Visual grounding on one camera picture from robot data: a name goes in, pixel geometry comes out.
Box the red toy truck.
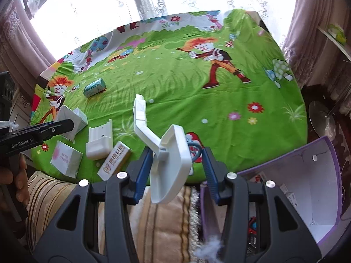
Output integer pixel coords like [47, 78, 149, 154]
[248, 217, 257, 236]

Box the silver box pink flower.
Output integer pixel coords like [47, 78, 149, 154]
[51, 141, 83, 178]

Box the large white cardboard box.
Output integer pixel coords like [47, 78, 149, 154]
[55, 105, 88, 141]

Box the white dental gold logo box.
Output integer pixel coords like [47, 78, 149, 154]
[98, 141, 131, 181]

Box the white plastic hinged bracket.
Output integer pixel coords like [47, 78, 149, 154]
[133, 94, 192, 204]

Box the person left hand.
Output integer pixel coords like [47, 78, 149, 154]
[1, 154, 30, 207]

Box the purple storage box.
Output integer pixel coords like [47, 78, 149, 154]
[200, 136, 343, 255]

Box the white plastic holder base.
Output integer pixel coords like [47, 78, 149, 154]
[86, 119, 113, 161]

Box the teal small box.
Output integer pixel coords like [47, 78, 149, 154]
[83, 78, 106, 98]

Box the teal round disc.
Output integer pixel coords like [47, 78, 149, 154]
[187, 141, 203, 162]

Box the green cartoon print cloth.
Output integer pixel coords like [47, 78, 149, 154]
[31, 10, 307, 172]

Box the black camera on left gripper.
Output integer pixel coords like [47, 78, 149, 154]
[0, 71, 16, 130]

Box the white wall shelf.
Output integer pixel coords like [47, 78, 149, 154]
[317, 26, 351, 62]

